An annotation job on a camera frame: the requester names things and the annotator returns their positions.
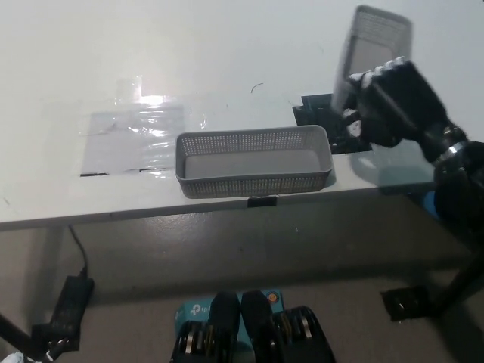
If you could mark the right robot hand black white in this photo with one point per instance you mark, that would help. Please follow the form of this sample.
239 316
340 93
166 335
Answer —
404 106

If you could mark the left robot hand white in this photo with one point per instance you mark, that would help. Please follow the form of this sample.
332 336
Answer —
17 357

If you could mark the small grey perforated basket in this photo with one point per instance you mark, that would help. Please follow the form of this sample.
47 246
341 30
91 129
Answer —
374 38

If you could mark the black stand leg bar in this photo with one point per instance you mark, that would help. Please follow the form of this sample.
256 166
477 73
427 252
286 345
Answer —
17 332
461 283

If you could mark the black power adapter brick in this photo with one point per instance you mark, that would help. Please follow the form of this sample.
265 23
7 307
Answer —
72 304

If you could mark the blue object under table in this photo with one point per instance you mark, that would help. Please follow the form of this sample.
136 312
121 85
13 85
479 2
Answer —
431 204

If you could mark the black table edge clip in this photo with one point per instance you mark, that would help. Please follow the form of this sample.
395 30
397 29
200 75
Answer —
262 202

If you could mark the large grey perforated basket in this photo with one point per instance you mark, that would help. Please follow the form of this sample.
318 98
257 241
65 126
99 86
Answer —
249 187

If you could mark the teal tp-link carton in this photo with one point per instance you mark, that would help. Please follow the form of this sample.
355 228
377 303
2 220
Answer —
196 310

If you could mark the clear plastic film sheet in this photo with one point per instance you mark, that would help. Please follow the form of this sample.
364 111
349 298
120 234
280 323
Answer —
128 143

